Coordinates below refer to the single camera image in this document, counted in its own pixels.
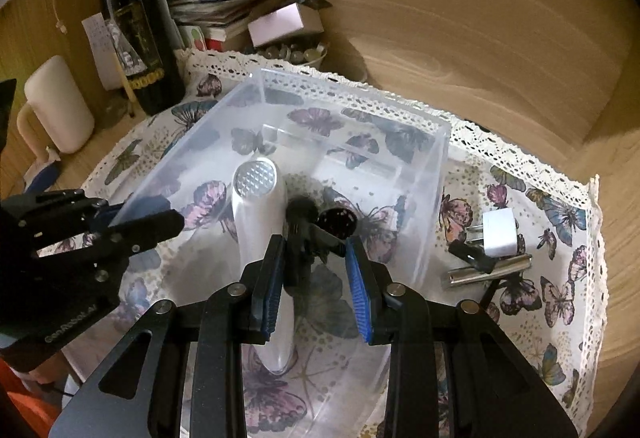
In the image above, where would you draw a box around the silver metal tube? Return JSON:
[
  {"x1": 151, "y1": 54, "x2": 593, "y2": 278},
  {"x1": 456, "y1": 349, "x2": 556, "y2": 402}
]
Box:
[{"x1": 446, "y1": 254, "x2": 532, "y2": 290}]

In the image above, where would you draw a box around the blue plastic item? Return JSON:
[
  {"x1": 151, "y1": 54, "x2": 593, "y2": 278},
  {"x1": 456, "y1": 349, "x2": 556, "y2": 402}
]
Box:
[{"x1": 22, "y1": 157, "x2": 64, "y2": 194}]

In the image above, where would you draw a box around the bowl of beads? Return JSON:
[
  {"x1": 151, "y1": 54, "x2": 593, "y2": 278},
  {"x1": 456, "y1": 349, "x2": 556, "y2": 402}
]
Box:
[{"x1": 245, "y1": 38, "x2": 331, "y2": 70}]

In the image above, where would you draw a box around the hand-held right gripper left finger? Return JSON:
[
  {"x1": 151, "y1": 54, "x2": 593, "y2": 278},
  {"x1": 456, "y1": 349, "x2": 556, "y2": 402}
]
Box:
[{"x1": 50, "y1": 234, "x2": 288, "y2": 438}]

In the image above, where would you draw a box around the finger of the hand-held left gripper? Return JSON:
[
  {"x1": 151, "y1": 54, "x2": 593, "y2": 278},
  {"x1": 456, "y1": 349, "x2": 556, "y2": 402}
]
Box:
[
  {"x1": 30, "y1": 209, "x2": 185, "y2": 285},
  {"x1": 0, "y1": 191, "x2": 171, "y2": 249}
]

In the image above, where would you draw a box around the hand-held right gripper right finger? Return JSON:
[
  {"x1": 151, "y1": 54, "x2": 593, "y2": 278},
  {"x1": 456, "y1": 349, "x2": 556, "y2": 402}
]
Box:
[{"x1": 345, "y1": 235, "x2": 581, "y2": 438}]

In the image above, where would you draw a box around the stack of papers and books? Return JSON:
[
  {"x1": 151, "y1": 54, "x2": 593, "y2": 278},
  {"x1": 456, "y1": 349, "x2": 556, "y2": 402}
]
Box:
[{"x1": 142, "y1": 0, "x2": 275, "y2": 54}]

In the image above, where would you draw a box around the white handwritten paper note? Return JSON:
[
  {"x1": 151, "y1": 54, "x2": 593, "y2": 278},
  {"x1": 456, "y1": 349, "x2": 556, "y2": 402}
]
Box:
[{"x1": 81, "y1": 13, "x2": 127, "y2": 92}]

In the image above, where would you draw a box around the butterfly print lace tablecloth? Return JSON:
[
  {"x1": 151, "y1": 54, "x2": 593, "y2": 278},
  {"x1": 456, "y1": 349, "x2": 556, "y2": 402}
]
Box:
[{"x1": 80, "y1": 49, "x2": 601, "y2": 438}]

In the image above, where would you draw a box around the dark wine bottle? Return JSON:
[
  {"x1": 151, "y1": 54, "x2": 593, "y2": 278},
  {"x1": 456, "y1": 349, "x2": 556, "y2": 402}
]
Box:
[{"x1": 101, "y1": 0, "x2": 186, "y2": 115}]

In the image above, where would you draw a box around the clear plastic storage box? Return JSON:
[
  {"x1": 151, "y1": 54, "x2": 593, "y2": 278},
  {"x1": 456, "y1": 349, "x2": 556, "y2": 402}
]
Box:
[{"x1": 107, "y1": 67, "x2": 449, "y2": 438}]

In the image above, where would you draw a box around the black clip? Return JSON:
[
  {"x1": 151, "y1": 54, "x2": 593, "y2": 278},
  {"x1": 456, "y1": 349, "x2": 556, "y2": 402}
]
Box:
[{"x1": 448, "y1": 241, "x2": 497, "y2": 275}]

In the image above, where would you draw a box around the yellow candle stick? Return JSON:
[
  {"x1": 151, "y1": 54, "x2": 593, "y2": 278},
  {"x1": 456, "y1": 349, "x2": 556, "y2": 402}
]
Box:
[{"x1": 120, "y1": 68, "x2": 139, "y2": 117}]

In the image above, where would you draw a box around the white plug adapter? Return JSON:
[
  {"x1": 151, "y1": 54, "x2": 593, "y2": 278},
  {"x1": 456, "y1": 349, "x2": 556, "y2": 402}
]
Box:
[{"x1": 467, "y1": 209, "x2": 527, "y2": 259}]

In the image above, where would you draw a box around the black small gadget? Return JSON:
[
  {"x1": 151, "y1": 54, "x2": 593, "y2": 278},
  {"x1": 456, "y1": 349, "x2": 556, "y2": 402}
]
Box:
[{"x1": 284, "y1": 195, "x2": 359, "y2": 290}]

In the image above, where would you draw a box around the white handheld device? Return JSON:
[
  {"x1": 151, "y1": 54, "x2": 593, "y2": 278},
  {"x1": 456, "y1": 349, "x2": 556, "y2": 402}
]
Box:
[{"x1": 231, "y1": 157, "x2": 301, "y2": 374}]

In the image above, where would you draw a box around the small pink white box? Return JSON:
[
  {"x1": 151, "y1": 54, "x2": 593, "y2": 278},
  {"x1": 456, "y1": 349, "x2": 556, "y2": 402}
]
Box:
[{"x1": 247, "y1": 2, "x2": 325, "y2": 49}]

